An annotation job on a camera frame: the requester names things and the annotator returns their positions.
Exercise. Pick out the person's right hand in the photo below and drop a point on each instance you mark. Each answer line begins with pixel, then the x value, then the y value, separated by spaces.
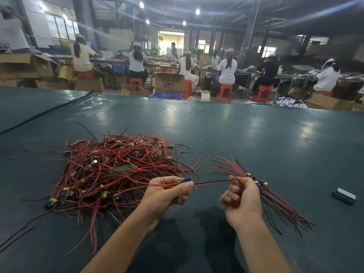
pixel 243 201

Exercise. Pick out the person's left hand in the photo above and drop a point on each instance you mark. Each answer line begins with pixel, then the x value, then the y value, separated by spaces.
pixel 165 199

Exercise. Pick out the person's left forearm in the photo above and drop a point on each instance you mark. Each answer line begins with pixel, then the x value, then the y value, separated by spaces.
pixel 119 244

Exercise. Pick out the dark green table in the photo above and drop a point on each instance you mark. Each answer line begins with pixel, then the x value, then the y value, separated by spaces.
pixel 296 145

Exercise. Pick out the small black grey block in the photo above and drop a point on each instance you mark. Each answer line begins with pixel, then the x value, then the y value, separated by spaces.
pixel 344 195

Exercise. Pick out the blue plastic crate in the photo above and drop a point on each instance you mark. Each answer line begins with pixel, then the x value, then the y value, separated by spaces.
pixel 166 95

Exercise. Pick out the red plastic stool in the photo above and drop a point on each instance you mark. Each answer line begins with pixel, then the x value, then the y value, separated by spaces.
pixel 324 93
pixel 84 74
pixel 187 88
pixel 226 91
pixel 136 82
pixel 262 93

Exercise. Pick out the heap of black white items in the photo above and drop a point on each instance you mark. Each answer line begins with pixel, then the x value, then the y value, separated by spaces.
pixel 290 102

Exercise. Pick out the yellow sack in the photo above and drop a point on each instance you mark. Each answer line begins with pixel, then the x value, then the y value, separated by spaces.
pixel 66 72

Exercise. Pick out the large open cardboard box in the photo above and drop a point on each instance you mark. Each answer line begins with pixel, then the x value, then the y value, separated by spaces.
pixel 25 65

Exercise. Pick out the grid window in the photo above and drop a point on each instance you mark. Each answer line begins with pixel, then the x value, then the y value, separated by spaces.
pixel 61 25

